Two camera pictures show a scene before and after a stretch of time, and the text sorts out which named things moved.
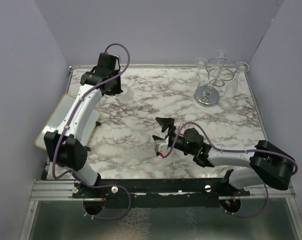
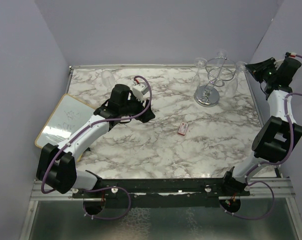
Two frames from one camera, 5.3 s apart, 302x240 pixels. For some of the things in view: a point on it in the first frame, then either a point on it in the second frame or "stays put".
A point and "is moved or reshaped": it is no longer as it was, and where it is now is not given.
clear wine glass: x=200 y=62 stays put
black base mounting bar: x=146 y=193 stays put
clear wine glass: x=127 y=96 is moved or reshaped
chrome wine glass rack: x=218 y=70 stays put
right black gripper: x=165 y=122 -> x=256 y=69
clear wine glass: x=232 y=87 stays put
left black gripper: x=116 y=90 -> x=147 y=115
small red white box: x=183 y=128 stays put
